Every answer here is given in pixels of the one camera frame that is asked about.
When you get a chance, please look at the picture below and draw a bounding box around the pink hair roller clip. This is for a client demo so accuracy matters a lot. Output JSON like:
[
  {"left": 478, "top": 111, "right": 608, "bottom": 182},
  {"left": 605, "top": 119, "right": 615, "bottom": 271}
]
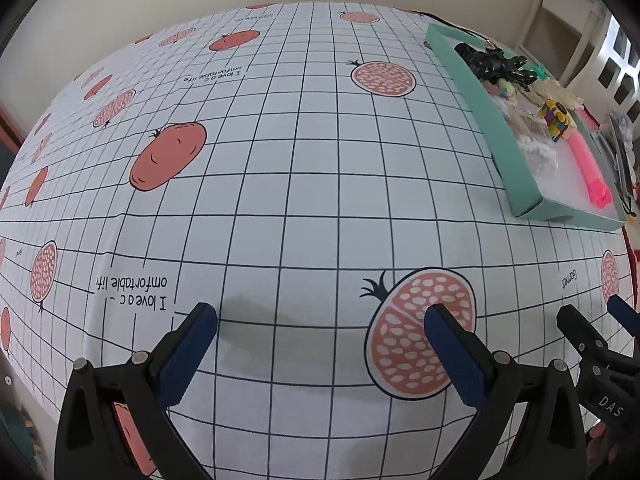
[{"left": 566, "top": 130, "right": 613, "bottom": 209}]

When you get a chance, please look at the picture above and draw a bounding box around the bag of cotton swabs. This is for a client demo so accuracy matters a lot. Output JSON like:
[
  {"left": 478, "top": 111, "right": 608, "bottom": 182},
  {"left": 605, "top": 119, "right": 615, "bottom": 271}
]
[{"left": 490, "top": 96, "right": 558, "bottom": 177}]

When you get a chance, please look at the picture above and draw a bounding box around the yellow sunflower fidget spinner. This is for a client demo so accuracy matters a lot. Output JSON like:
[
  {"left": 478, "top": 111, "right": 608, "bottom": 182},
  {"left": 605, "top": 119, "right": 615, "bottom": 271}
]
[{"left": 538, "top": 100, "right": 568, "bottom": 142}]

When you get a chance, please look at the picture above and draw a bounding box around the black claw hair clip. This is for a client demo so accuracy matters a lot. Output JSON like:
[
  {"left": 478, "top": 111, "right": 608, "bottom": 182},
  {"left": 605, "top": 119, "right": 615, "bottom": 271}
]
[{"left": 454, "top": 42, "right": 538, "bottom": 88}]

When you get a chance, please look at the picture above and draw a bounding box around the cream lace scrunchie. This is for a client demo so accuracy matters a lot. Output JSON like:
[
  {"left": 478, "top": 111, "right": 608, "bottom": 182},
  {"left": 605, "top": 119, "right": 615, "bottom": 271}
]
[{"left": 529, "top": 78, "right": 584, "bottom": 110}]

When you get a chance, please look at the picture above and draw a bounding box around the green shallow tray box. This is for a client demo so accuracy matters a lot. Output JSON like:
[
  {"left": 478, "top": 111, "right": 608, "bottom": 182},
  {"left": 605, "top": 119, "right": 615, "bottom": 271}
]
[{"left": 425, "top": 24, "right": 625, "bottom": 231}]

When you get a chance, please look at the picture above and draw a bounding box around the smartphone on stand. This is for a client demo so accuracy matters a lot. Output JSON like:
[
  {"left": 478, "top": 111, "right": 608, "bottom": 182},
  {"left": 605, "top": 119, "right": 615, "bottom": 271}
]
[{"left": 591, "top": 112, "right": 638, "bottom": 218}]

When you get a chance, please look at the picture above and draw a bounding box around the white grid tablecloth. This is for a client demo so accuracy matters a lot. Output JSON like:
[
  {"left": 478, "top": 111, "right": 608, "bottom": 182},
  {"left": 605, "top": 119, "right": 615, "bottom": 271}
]
[{"left": 1, "top": 2, "right": 632, "bottom": 479}]

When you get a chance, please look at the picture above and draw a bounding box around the white bedside shelf unit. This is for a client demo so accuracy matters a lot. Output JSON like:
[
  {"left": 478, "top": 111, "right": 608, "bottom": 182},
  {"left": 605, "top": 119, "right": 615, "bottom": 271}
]
[{"left": 514, "top": 0, "right": 640, "bottom": 126}]

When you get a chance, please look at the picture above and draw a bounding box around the black cable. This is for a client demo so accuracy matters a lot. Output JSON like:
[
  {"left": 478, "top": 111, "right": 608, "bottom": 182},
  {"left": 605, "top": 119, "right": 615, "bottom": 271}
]
[{"left": 416, "top": 8, "right": 494, "bottom": 44}]

